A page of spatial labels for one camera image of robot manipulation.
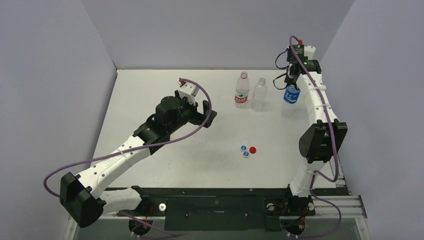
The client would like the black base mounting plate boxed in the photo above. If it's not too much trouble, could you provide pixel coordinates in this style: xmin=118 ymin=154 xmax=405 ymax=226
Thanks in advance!
xmin=82 ymin=187 xmax=349 ymax=233

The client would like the blue label water bottle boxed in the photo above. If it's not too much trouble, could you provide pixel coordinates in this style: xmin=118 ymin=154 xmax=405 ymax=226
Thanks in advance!
xmin=281 ymin=85 xmax=301 ymax=118

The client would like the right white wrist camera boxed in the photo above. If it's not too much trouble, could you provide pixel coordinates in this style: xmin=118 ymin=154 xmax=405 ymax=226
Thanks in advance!
xmin=297 ymin=39 xmax=316 ymax=60

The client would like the red label water bottle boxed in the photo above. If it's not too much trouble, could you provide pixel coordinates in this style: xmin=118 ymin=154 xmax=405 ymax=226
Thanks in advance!
xmin=234 ymin=71 xmax=250 ymax=108

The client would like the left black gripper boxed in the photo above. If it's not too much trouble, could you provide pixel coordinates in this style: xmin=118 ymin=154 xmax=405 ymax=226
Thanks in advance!
xmin=167 ymin=90 xmax=216 ymax=134

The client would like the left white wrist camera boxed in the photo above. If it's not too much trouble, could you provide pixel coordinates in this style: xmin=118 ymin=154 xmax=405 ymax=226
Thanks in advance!
xmin=177 ymin=78 xmax=200 ymax=106

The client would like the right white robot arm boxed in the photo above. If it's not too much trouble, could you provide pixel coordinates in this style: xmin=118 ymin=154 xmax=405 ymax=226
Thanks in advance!
xmin=282 ymin=43 xmax=348 ymax=215

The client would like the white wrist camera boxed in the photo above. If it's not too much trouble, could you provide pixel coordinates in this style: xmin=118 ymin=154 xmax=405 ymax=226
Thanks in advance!
xmin=177 ymin=78 xmax=200 ymax=106
xmin=297 ymin=39 xmax=316 ymax=60

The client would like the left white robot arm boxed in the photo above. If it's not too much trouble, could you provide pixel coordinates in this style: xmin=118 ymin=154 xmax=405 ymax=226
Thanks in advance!
xmin=59 ymin=90 xmax=217 ymax=228

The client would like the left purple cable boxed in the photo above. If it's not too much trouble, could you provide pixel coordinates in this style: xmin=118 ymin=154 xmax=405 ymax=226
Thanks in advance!
xmin=43 ymin=78 xmax=213 ymax=199

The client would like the aluminium rail frame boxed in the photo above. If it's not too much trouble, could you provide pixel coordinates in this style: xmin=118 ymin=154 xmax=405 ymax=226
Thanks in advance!
xmin=304 ymin=70 xmax=368 ymax=220

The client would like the red bottle cap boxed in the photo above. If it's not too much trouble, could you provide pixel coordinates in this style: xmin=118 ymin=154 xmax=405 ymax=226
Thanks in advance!
xmin=248 ymin=146 xmax=257 ymax=154

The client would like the clear empty plastic bottle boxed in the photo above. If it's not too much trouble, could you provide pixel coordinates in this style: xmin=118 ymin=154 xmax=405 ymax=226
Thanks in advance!
xmin=251 ymin=77 xmax=268 ymax=112

